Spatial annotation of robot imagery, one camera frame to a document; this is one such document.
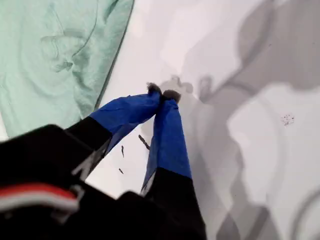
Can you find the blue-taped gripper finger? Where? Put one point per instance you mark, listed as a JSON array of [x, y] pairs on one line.
[[170, 140], [125, 112]]

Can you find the pale green T-shirt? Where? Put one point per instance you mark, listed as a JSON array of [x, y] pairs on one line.
[[50, 62]]

